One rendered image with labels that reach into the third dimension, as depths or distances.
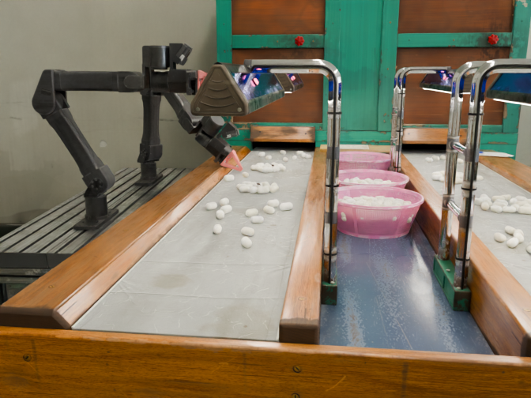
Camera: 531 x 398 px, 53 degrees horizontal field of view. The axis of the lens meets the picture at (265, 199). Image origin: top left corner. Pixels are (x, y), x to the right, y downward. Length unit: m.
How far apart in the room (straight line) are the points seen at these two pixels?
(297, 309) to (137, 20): 2.84
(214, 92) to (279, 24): 1.78
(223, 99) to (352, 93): 1.78
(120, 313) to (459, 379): 0.49
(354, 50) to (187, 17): 1.26
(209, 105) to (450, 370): 0.47
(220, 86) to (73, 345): 0.42
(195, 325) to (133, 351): 0.09
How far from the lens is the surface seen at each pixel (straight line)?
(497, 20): 2.59
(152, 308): 0.86
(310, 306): 0.79
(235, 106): 0.73
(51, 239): 1.51
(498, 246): 1.23
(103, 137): 3.54
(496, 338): 0.91
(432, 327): 0.97
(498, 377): 0.77
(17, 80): 3.73
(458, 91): 1.12
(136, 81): 1.52
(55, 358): 0.84
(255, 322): 0.80
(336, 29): 2.48
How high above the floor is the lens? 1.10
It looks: 13 degrees down
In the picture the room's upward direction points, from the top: straight up
